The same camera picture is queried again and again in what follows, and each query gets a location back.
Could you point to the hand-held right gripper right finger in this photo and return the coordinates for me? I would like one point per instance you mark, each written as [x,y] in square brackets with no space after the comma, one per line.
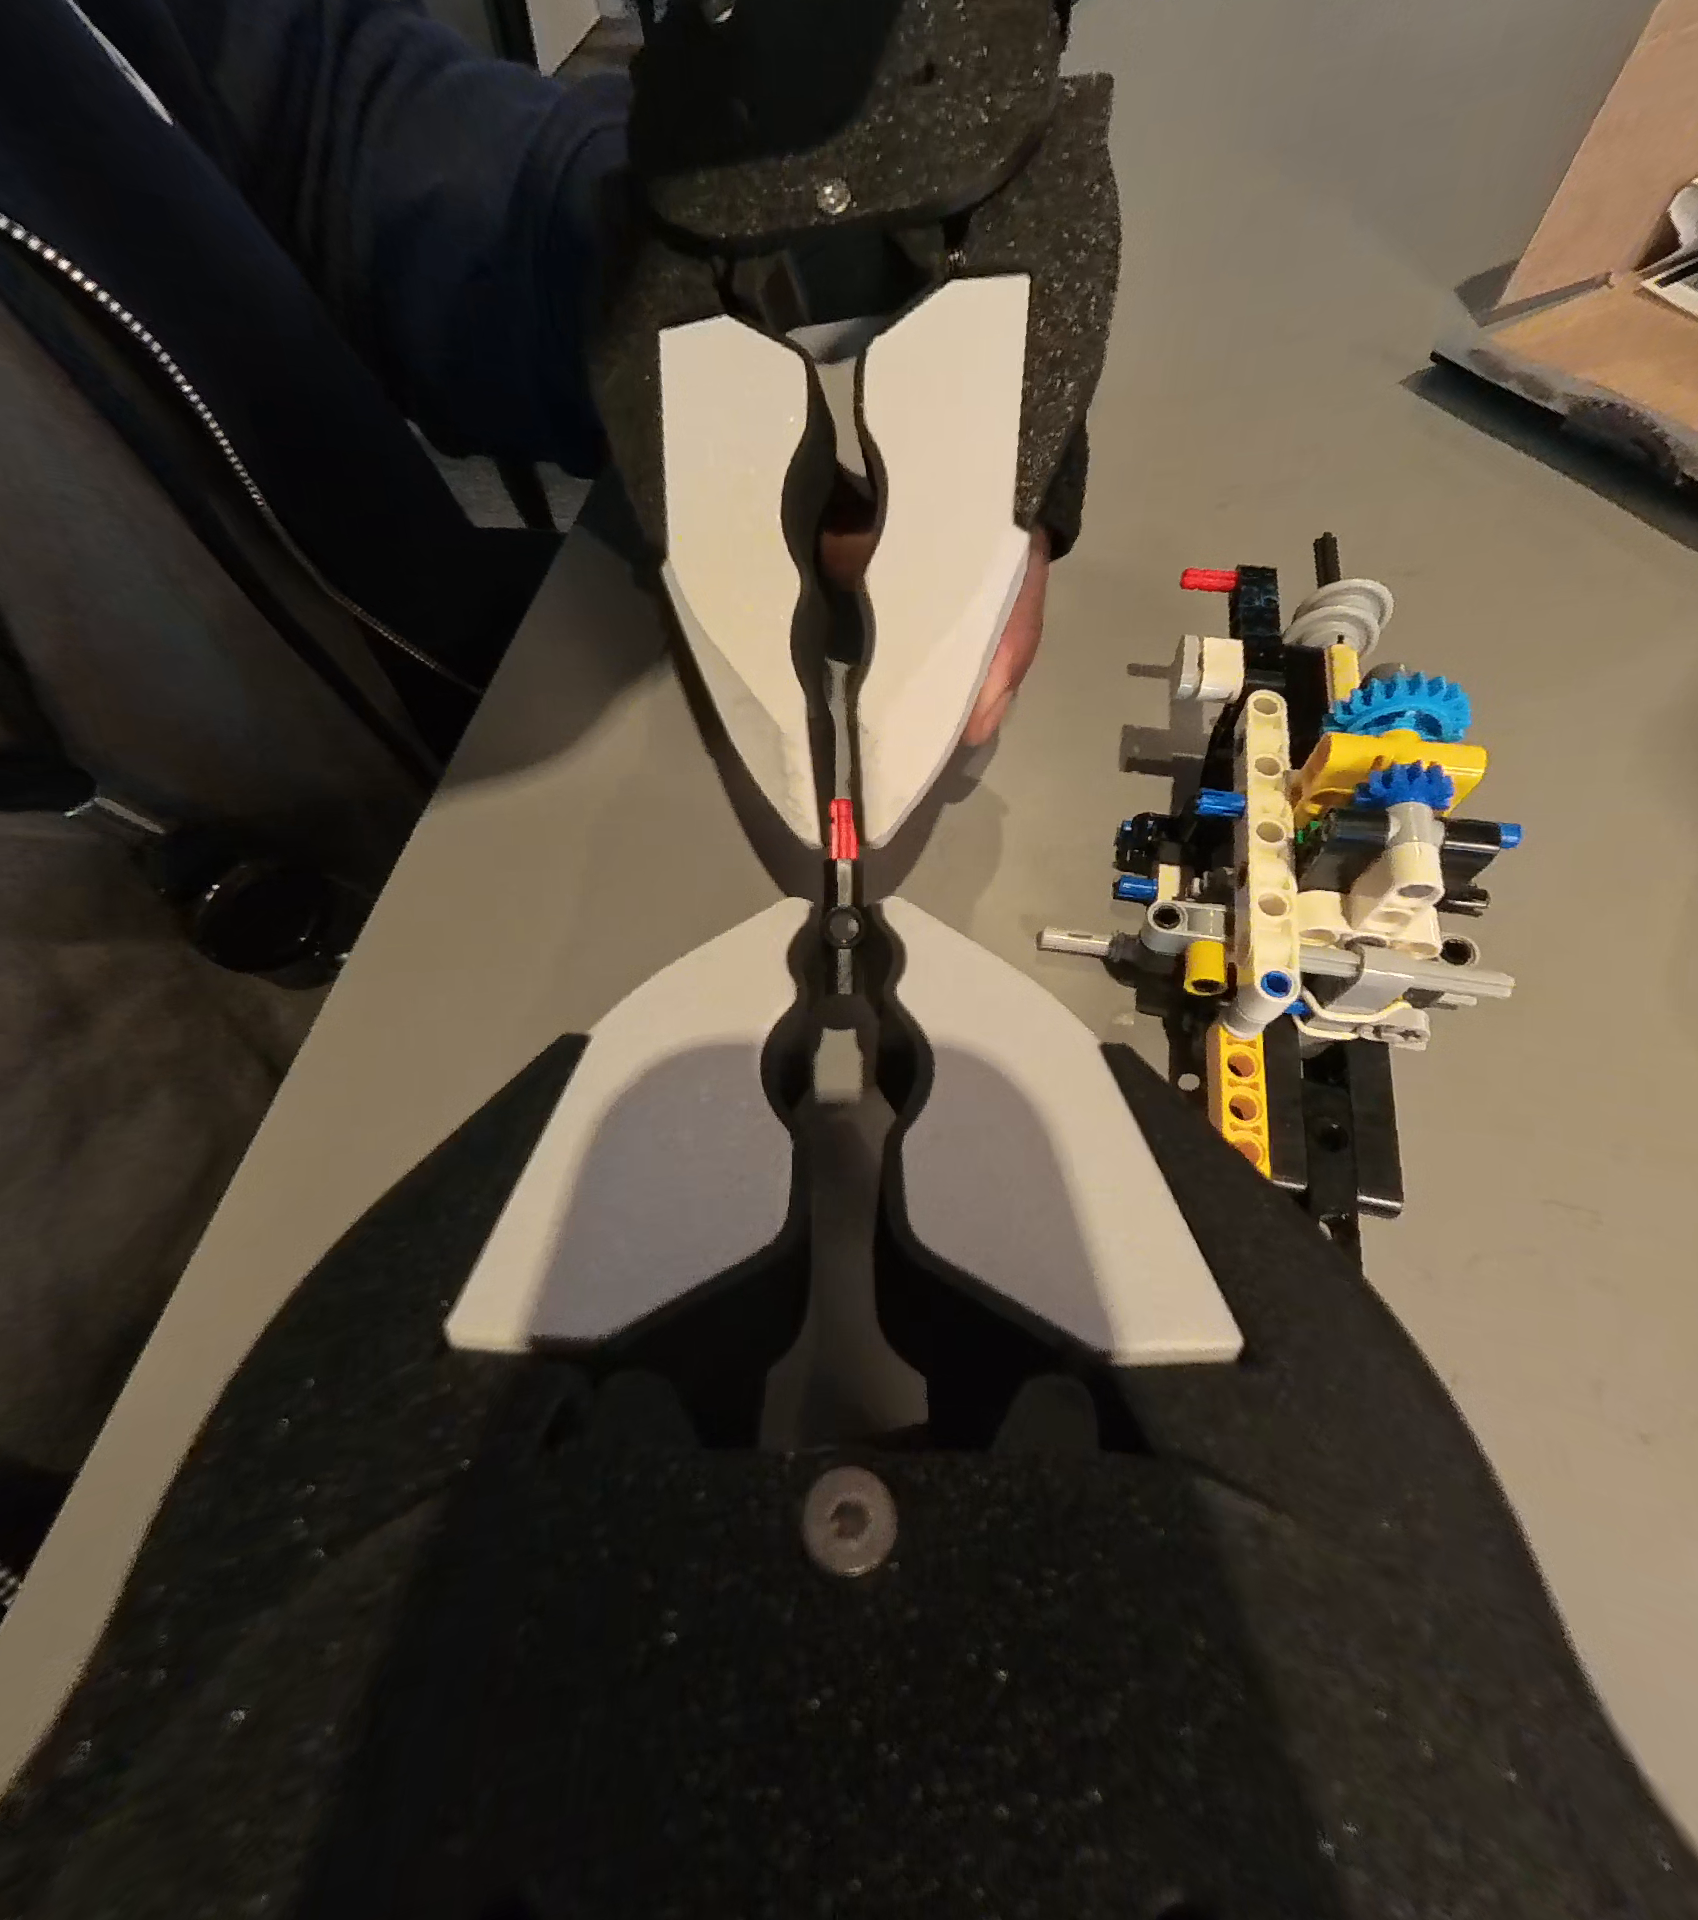
[998,1035]

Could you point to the person in dark hoodie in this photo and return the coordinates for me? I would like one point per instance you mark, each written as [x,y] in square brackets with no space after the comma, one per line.
[339,494]

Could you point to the person's left hand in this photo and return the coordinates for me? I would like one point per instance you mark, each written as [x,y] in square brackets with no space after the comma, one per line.
[1016,645]

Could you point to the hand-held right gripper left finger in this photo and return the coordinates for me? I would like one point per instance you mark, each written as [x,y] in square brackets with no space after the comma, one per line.
[684,1005]

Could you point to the person in dark jacket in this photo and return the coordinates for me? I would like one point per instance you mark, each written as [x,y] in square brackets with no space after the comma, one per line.
[39,524]

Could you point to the person's left forearm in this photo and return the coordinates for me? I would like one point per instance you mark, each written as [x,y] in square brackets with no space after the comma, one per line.
[488,225]

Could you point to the multicolour lego model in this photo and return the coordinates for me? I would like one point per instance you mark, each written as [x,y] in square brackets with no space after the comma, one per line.
[1268,841]

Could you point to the brown cardboard box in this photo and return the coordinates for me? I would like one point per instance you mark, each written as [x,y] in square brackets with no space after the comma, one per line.
[1615,165]

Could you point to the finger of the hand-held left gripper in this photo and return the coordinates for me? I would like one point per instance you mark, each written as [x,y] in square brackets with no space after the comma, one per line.
[729,524]
[954,494]

